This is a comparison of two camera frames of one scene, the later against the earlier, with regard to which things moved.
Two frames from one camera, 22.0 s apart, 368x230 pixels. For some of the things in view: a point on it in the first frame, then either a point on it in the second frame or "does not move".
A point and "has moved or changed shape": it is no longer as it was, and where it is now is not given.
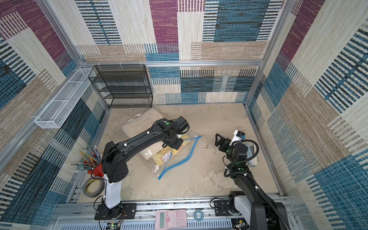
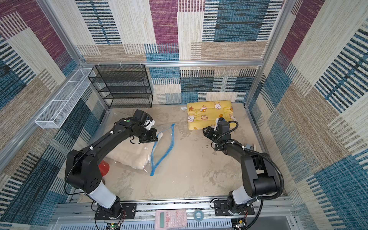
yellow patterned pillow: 166,154 to 203,114
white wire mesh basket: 52,116 does not move
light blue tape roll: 198,219 does not move
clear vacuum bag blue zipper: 168,159 has moved or changed shape
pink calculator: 170,219 does not move
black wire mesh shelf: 122,86 does not move
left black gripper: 177,147 to 153,138
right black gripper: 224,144 to 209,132
